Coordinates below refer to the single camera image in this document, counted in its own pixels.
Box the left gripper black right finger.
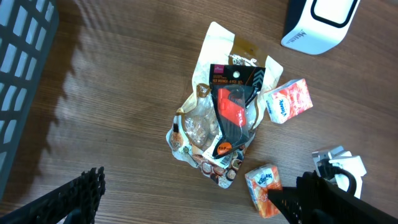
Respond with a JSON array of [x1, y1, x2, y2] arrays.
[[268, 172, 397, 224]]

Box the black mesh plastic basket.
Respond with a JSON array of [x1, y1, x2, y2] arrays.
[[1, 0, 59, 191]]

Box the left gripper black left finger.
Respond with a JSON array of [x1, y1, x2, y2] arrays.
[[1, 167, 106, 224]]

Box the red Kleenex tissue pack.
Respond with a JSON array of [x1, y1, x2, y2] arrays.
[[266, 78, 313, 124]]

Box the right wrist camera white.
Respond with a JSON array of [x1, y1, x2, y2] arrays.
[[312, 146, 367, 199]]

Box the hex wrench set package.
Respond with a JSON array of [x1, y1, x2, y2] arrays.
[[209, 64, 266, 159]]

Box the beige snack bag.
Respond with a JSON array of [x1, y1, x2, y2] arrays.
[[166, 22, 283, 189]]

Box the white barcode scanner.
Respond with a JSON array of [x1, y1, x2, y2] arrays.
[[281, 0, 360, 55]]

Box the orange Kleenex tissue pack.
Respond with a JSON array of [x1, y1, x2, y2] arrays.
[[245, 164, 282, 218]]

